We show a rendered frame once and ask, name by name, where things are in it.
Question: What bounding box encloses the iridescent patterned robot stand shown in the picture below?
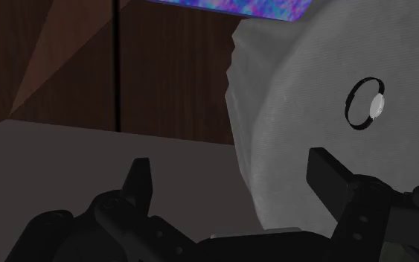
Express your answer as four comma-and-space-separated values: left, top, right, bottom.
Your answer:
150, 0, 314, 22

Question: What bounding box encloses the black wristwatch with white face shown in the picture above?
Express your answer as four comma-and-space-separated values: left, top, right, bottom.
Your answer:
344, 76, 386, 131

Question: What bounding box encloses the grey fabric bed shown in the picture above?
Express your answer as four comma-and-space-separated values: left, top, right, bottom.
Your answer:
226, 0, 419, 262

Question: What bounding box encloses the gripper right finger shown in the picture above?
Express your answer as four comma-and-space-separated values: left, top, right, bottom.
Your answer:
305, 147, 419, 262

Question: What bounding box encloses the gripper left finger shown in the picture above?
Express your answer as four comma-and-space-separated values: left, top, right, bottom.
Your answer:
4, 156, 199, 262

